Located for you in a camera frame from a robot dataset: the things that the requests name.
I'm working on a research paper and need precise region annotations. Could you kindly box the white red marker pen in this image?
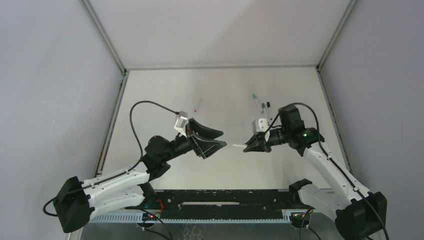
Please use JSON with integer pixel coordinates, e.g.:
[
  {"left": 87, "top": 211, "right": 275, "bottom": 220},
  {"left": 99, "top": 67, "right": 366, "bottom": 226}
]
[{"left": 193, "top": 98, "right": 203, "bottom": 113}]

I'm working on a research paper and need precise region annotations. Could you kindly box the white black marker pen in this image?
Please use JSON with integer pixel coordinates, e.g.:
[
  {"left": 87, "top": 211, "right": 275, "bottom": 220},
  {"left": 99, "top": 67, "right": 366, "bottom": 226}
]
[{"left": 266, "top": 101, "right": 274, "bottom": 121}]

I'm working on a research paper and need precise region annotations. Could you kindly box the white green marker pen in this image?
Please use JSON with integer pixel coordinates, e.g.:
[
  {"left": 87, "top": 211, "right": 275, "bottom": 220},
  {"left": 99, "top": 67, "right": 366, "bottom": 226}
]
[{"left": 261, "top": 103, "right": 268, "bottom": 120}]

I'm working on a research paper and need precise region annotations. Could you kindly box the white teal marker pen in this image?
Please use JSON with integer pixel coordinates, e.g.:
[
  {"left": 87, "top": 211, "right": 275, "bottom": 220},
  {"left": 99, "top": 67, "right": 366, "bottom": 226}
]
[{"left": 252, "top": 93, "right": 264, "bottom": 114}]

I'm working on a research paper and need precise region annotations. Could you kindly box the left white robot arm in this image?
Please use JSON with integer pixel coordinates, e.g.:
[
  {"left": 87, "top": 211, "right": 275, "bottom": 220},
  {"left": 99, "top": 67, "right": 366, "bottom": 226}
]
[{"left": 52, "top": 118, "right": 227, "bottom": 233}]

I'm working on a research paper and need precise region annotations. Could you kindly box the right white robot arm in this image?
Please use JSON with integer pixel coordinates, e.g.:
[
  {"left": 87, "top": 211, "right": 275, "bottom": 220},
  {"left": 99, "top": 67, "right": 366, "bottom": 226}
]
[{"left": 242, "top": 102, "right": 390, "bottom": 240}]

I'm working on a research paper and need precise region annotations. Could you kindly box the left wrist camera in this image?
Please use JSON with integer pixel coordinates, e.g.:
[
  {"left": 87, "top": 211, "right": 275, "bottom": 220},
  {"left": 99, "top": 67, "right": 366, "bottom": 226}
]
[{"left": 174, "top": 111, "right": 188, "bottom": 137}]

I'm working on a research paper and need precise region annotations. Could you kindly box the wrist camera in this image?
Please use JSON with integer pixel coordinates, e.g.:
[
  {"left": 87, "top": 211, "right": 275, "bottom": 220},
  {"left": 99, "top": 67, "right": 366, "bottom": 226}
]
[
  {"left": 252, "top": 118, "right": 269, "bottom": 134},
  {"left": 174, "top": 111, "right": 188, "bottom": 137}
]

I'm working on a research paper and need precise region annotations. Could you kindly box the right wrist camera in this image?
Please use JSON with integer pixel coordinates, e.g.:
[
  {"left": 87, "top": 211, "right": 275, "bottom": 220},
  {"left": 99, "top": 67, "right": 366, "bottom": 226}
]
[{"left": 252, "top": 118, "right": 269, "bottom": 134}]

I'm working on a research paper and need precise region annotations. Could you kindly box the right camera cable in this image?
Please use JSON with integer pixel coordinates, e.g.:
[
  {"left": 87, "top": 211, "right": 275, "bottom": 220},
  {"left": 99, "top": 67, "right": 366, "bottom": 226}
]
[{"left": 264, "top": 102, "right": 390, "bottom": 240}]

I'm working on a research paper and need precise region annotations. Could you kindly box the camera cable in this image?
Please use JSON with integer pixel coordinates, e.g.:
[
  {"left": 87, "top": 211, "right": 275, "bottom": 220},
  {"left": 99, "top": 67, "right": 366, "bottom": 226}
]
[
  {"left": 42, "top": 100, "right": 180, "bottom": 218},
  {"left": 264, "top": 102, "right": 390, "bottom": 240}
]

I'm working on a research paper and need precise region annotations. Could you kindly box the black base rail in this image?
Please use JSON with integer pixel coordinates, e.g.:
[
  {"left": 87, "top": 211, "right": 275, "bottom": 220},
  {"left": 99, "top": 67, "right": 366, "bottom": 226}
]
[{"left": 130, "top": 189, "right": 309, "bottom": 219}]

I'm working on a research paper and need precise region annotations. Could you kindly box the left camera cable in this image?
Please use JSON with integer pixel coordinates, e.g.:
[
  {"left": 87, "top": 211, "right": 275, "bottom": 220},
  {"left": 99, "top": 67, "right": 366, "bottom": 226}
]
[{"left": 42, "top": 100, "right": 180, "bottom": 218}]

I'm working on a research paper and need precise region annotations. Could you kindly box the perforated cable tray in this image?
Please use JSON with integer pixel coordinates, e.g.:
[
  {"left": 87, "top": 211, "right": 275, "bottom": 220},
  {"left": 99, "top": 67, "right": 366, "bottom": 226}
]
[{"left": 89, "top": 211, "right": 294, "bottom": 224}]

